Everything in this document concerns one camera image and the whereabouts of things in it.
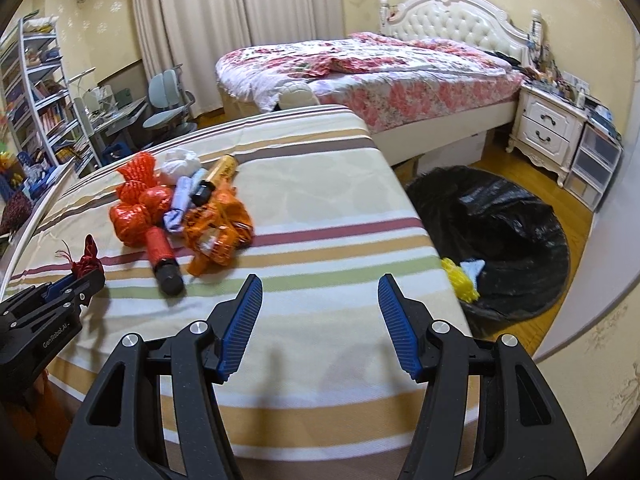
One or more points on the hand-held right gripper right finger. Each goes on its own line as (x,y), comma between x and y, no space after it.
(400,325)

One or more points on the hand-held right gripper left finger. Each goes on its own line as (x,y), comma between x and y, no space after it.
(240,325)

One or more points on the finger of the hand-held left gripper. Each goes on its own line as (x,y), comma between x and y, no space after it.
(62,290)
(92,285)

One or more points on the black trash bag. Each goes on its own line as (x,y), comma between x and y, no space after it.
(500,230)

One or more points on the yellow bottle with black cap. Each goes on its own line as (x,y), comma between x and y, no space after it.
(220,172)

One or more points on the yellow mesh net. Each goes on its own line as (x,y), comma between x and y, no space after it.
(457,280)

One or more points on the white curved bed board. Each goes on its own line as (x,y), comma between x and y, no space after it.
(40,217)

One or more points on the red bottle with black cap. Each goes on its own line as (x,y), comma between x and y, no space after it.
(162,255)

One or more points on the red shiny plastic wrapper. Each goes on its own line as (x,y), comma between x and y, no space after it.
(131,217)

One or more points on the dark red knit hat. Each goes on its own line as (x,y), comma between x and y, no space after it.
(15,212)

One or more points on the light blue paper scrap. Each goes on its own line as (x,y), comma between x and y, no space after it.
(472,267)

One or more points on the orange plastic bag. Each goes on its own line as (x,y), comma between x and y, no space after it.
(215,230)

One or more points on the striped bed sheet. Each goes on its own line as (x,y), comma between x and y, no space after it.
(310,240)

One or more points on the blue plastic basket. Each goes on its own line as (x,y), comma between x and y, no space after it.
(20,180)

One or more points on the orange mesh net bag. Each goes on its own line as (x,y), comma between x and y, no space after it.
(140,170)

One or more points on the white and blue tube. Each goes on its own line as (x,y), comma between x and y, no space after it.
(181,197)

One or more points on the blue storage crate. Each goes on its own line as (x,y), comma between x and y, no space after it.
(112,155)

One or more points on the white crumpled paper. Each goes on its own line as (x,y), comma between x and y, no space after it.
(179,162)

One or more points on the grey study desk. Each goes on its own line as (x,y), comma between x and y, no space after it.
(117,117)

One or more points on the white storage box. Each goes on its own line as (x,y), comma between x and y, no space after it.
(450,155)

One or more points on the white bookshelf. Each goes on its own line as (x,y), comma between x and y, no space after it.
(40,90)

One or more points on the white bed base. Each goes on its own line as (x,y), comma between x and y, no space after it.
(440,120)

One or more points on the blue-grey desk chair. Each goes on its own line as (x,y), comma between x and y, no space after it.
(167,90)

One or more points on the white desk lamp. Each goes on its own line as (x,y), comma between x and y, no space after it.
(85,72)

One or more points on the white round pouf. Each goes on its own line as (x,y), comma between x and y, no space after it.
(297,96)

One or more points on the white nightstand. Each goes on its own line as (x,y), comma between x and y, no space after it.
(542,125)

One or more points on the floral pink quilt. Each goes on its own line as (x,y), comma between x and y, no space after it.
(390,75)

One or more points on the plastic drawer unit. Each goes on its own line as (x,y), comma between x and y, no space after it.
(592,160)

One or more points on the clutter of small bottles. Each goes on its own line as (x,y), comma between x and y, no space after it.
(555,75)

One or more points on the beige curtains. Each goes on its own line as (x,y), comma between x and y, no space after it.
(225,10)

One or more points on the white tufted headboard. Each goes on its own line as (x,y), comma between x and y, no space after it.
(450,22)

